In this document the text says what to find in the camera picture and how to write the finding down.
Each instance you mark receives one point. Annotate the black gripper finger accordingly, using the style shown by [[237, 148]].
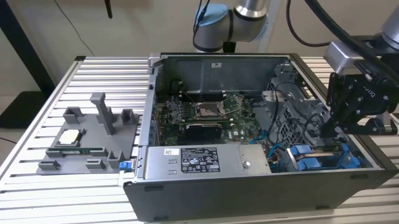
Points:
[[341, 93], [367, 127]]

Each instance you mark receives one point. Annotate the hard disk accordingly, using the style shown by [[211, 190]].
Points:
[[353, 161]]

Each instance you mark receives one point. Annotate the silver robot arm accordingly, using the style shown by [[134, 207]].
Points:
[[246, 25]]

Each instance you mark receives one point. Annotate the black RAM slot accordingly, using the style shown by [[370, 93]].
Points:
[[202, 95], [202, 92]]

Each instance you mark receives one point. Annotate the grey metal drive cage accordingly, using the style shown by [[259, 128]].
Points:
[[299, 105]]

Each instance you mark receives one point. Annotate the green motherboard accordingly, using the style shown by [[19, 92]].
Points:
[[246, 126]]

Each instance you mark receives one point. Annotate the CPU socket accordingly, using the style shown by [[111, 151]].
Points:
[[207, 109]]

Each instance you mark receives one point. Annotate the black graphics card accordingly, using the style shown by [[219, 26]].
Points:
[[202, 131]]

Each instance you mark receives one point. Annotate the black PC case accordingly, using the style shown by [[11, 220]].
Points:
[[218, 198]]

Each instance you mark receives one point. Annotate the silver power supply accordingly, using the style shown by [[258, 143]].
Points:
[[162, 163]]

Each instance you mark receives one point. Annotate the blue case latch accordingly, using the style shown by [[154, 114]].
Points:
[[125, 166]]

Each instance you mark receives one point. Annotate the grey printed parts rack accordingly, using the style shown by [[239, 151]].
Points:
[[94, 130]]

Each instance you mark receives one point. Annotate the green RAM stick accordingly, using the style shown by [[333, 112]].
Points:
[[78, 151]]

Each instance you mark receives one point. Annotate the silver CPU chip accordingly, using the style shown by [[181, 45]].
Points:
[[71, 136]]

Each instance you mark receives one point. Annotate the black monitor stand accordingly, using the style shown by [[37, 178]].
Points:
[[19, 109]]

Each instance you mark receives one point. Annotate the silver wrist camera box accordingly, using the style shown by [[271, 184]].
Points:
[[339, 56]]

